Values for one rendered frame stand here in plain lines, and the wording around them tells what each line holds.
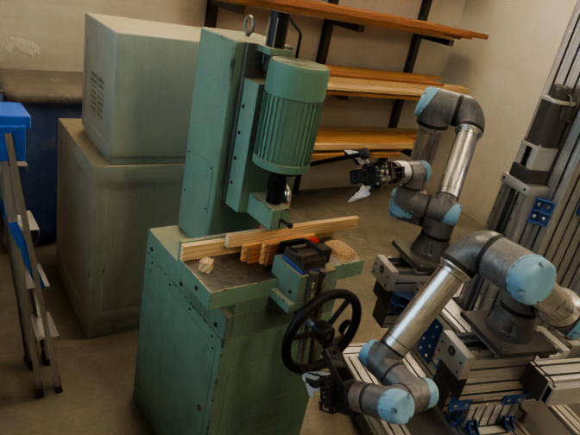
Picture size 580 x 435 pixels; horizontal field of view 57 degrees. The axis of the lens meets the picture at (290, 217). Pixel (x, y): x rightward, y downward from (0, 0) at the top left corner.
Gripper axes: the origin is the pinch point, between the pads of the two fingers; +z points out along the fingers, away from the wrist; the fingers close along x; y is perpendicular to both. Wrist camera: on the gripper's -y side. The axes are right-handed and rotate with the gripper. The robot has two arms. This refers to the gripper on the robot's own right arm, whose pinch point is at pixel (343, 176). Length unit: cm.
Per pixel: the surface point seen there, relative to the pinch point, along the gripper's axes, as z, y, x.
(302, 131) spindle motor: 13.7, -0.9, -13.3
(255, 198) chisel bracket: 15.7, -24.5, 5.0
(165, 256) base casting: 34, -56, 23
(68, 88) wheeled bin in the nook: 25, -180, -59
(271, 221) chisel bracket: 15.4, -16.9, 12.2
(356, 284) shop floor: -131, -133, 68
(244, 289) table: 29.5, -12.8, 30.5
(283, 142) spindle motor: 18.0, -4.5, -10.6
